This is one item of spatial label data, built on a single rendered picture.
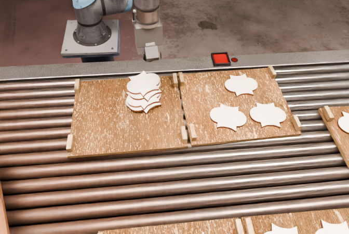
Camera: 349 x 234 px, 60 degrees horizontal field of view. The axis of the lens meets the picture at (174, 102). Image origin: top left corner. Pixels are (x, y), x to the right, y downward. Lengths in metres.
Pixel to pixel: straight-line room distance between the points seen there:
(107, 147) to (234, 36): 2.25
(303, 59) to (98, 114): 0.95
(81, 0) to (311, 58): 1.07
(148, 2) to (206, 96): 0.48
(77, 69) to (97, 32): 0.25
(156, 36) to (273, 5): 2.79
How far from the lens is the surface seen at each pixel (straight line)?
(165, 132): 1.09
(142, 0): 0.90
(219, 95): 1.22
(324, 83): 1.44
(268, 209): 1.03
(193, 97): 1.20
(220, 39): 3.03
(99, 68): 1.36
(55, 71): 1.40
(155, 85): 1.16
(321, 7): 3.88
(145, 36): 0.98
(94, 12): 1.47
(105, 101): 1.20
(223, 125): 1.11
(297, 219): 1.03
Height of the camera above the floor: 1.83
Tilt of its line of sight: 50 degrees down
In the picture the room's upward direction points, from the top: 3 degrees clockwise
